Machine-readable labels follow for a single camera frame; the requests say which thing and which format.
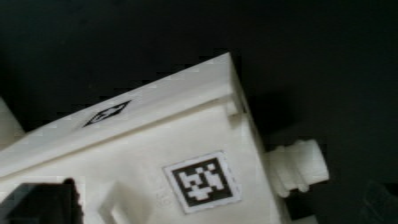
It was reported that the white cabinet body box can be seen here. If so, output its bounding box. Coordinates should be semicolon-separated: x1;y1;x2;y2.
0;55;287;224

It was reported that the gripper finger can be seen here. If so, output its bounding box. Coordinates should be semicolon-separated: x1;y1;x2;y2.
0;178;83;224

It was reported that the white U-shaped fence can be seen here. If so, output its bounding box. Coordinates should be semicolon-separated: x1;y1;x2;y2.
0;97;24;150

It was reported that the white cabinet door with knob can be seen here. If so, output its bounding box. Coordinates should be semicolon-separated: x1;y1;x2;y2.
264;139;328;197

